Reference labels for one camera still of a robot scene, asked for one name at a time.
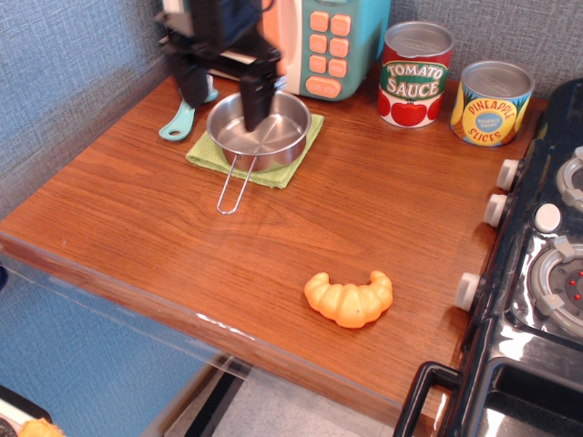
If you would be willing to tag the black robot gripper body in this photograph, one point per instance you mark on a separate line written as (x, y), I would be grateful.
(224, 37)

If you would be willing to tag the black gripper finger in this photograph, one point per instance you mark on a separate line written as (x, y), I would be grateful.
(256, 94)
(191, 79)

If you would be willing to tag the stainless steel pot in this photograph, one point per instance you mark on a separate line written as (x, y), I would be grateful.
(275, 143)

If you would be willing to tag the green folded towel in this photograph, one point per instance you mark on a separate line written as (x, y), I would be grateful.
(207, 154)

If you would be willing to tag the teal plastic spoon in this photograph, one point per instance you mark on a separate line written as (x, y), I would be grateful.
(181, 124)

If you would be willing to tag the teal toy microwave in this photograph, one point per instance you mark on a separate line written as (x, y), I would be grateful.
(327, 47)

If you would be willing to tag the tomato sauce can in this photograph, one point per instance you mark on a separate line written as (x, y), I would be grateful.
(413, 72)

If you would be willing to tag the pineapple slices can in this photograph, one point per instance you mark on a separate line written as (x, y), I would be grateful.
(491, 102)

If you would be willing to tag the orange plastic croissant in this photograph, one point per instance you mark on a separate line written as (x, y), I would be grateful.
(350, 306)

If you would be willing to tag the white stove knob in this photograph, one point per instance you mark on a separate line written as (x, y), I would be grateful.
(494, 209)
(507, 174)
(466, 291)

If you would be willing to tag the orange toy at corner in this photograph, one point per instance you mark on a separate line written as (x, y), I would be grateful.
(39, 428)

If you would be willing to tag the black toy stove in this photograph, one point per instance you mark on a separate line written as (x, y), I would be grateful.
(521, 372)

